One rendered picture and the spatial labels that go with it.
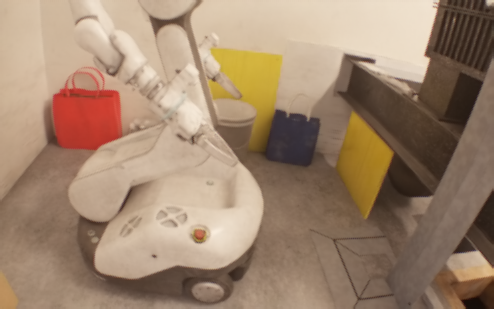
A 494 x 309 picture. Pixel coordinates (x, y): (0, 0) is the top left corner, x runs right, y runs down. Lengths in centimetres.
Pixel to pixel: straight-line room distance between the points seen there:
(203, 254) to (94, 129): 122
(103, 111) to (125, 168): 93
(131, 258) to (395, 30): 195
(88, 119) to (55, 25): 59
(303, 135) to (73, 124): 137
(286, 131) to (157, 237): 118
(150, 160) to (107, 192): 20
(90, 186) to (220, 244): 46
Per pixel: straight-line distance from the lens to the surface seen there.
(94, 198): 108
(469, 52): 128
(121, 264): 102
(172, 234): 88
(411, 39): 227
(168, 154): 90
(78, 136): 199
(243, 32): 181
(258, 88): 187
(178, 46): 84
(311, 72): 194
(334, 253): 142
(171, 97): 66
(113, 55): 68
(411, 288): 130
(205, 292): 107
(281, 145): 190
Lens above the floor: 98
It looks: 30 degrees down
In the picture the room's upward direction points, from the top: 9 degrees clockwise
